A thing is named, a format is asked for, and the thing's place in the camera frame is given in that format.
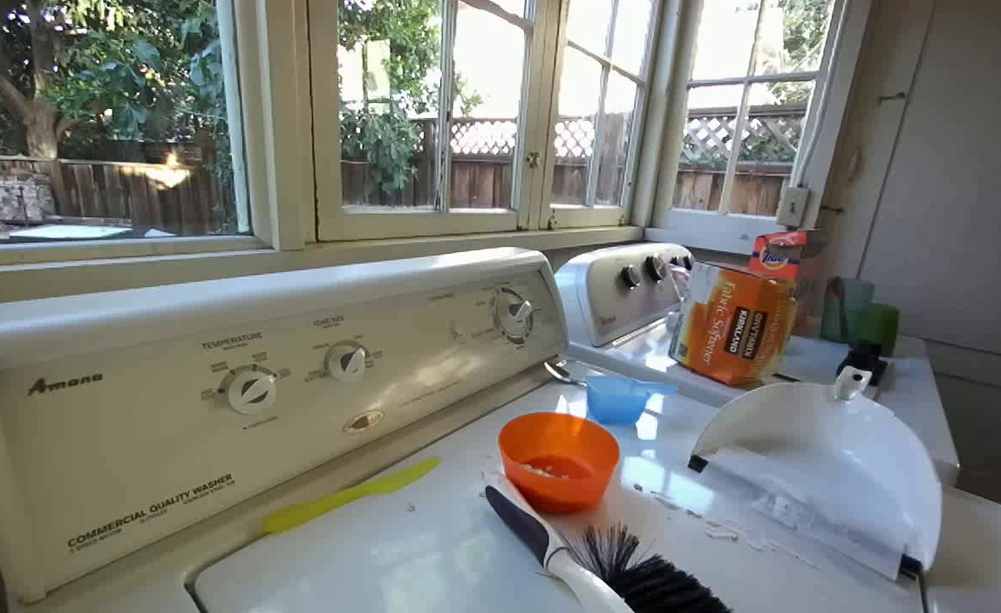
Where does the white load size knob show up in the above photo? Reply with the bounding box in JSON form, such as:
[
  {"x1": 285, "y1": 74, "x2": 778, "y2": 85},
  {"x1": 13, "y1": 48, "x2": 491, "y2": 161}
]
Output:
[{"x1": 325, "y1": 339, "x2": 373, "y2": 385}]

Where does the large white timer knob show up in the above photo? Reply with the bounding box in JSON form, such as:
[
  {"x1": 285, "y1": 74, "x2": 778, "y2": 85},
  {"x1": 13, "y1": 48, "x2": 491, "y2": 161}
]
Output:
[{"x1": 491, "y1": 284, "x2": 539, "y2": 345}]

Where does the white Amana washing machine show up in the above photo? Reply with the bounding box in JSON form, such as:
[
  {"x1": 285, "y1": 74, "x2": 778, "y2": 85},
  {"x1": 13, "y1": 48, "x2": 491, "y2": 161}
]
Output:
[{"x1": 0, "y1": 246, "x2": 1001, "y2": 613}]

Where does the white temperature knob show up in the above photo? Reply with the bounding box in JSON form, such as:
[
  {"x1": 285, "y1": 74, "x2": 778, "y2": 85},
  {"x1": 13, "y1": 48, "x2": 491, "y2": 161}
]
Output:
[{"x1": 220, "y1": 364, "x2": 284, "y2": 415}]

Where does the white dryer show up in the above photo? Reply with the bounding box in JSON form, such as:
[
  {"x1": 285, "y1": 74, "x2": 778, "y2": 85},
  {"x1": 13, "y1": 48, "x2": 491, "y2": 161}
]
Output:
[{"x1": 553, "y1": 238, "x2": 964, "y2": 481}]

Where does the blue measuring cup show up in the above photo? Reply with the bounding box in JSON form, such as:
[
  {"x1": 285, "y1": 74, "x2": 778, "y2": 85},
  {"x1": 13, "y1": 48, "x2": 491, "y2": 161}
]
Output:
[{"x1": 581, "y1": 367, "x2": 659, "y2": 429}]

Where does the orange plastic bowl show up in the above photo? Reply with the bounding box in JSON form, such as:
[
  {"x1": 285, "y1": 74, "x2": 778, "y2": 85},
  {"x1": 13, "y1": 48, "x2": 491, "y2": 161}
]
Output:
[{"x1": 499, "y1": 409, "x2": 623, "y2": 518}]

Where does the orange detergent box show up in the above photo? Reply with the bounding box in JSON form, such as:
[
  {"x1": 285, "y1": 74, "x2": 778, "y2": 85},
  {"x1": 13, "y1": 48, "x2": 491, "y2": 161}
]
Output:
[{"x1": 677, "y1": 229, "x2": 814, "y2": 388}]

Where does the yellow-green plastic spatula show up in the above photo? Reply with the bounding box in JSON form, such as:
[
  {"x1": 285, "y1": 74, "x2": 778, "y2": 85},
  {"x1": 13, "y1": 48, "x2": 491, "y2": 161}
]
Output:
[{"x1": 258, "y1": 451, "x2": 445, "y2": 539}]

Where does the teal plastic container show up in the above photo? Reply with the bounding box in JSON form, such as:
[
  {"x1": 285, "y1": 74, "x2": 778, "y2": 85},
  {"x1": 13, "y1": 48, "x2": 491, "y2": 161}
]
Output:
[{"x1": 816, "y1": 273, "x2": 879, "y2": 345}]

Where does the white dustpan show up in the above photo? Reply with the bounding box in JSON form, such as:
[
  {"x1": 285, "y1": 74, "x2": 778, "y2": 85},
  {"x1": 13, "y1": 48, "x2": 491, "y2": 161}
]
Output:
[{"x1": 683, "y1": 364, "x2": 947, "y2": 583}]

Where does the green plastic cup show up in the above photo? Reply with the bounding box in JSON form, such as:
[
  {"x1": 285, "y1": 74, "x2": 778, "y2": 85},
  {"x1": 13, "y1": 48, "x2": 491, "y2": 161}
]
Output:
[{"x1": 854, "y1": 300, "x2": 903, "y2": 356}]

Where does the wooden garden fence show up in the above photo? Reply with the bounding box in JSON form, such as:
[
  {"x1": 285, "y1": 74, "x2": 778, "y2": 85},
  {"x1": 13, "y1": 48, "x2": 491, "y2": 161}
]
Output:
[{"x1": 0, "y1": 112, "x2": 811, "y2": 233}]

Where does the white wall outlet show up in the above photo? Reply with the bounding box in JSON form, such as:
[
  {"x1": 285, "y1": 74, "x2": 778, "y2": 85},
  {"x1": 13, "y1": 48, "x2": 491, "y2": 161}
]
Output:
[{"x1": 778, "y1": 179, "x2": 814, "y2": 230}]

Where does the black bristle white handle brush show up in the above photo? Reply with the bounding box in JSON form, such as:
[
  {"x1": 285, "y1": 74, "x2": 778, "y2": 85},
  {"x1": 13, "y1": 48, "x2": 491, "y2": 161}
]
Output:
[{"x1": 479, "y1": 484, "x2": 736, "y2": 613}]

